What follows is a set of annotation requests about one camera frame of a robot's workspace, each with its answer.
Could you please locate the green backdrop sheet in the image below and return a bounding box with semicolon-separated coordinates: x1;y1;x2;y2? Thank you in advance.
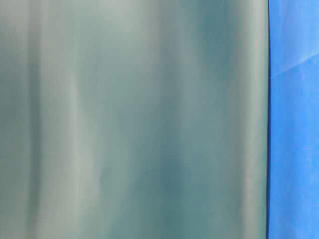
0;0;268;239

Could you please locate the blue table cloth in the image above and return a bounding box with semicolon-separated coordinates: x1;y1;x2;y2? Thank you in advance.
268;0;319;239

